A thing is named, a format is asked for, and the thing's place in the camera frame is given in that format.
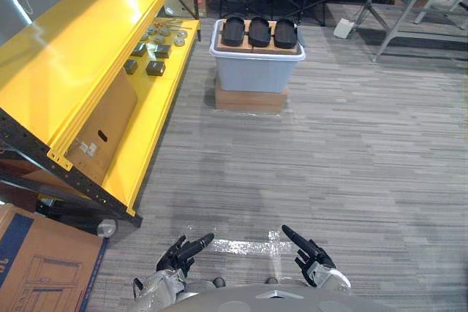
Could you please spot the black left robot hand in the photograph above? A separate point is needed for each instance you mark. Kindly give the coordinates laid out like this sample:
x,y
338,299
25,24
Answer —
x,y
183,251

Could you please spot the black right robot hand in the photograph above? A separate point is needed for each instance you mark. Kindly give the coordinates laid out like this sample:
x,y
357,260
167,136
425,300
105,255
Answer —
x,y
311,251

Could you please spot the black plastic housing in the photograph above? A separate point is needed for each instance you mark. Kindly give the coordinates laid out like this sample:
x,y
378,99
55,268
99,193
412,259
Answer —
x,y
285,34
234,30
260,32

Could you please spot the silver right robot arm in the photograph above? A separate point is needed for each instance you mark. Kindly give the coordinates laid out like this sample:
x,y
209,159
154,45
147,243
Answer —
x,y
334,279

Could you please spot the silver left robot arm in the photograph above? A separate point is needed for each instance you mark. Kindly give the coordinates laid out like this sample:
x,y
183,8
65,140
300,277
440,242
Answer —
x,y
161,288

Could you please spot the yellow shelf rack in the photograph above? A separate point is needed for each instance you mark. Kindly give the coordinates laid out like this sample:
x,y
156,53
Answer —
x,y
73,52

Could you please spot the dark left robot foot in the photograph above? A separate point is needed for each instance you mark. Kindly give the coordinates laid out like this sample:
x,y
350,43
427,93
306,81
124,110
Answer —
x,y
219,282

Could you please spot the dark robot foot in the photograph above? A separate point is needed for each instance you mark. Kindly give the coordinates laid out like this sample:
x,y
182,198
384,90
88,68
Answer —
x,y
219,282
272,281

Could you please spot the dark right robot foot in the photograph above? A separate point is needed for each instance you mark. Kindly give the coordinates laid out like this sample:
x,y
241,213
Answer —
x,y
272,281

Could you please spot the grey robot torso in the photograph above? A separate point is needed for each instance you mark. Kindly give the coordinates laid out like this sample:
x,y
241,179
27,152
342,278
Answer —
x,y
281,299

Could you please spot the grey caster wheel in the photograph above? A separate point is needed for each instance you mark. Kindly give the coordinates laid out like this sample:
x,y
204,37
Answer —
x,y
106,228

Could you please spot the cardboard box with blue print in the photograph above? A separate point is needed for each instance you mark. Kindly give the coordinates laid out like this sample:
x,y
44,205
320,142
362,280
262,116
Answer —
x,y
40,261

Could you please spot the plain cardboard box with handhole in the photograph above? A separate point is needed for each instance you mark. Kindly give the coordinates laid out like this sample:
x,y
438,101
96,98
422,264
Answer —
x,y
106,122

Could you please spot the flat cardboard box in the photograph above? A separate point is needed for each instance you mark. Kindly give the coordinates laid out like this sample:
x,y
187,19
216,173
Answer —
x,y
250,102

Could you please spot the small black box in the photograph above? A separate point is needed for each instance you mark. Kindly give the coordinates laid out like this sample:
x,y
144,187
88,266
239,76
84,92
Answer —
x,y
162,51
155,68
139,49
130,66

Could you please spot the grey plastic storage bin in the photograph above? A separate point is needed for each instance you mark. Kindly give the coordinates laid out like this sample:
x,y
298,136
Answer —
x,y
252,72

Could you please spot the round metal part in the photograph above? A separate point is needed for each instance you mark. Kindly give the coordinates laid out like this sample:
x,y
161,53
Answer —
x,y
159,39
181,34
164,31
179,41

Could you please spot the small white box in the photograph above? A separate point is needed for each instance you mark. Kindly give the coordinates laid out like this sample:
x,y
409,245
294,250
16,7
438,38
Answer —
x,y
343,28

